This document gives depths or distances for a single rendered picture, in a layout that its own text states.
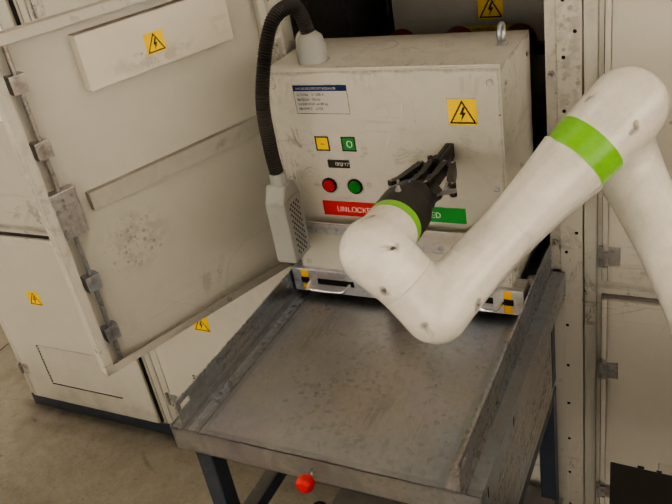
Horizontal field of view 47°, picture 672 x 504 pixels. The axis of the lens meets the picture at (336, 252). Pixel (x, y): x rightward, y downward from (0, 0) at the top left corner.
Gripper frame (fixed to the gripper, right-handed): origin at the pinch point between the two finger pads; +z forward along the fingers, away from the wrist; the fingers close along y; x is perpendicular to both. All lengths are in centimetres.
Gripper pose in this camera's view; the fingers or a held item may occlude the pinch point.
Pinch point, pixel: (444, 157)
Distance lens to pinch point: 146.9
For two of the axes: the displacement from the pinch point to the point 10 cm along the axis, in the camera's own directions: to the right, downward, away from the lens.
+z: 4.2, -5.1, 7.5
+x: -1.6, -8.6, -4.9
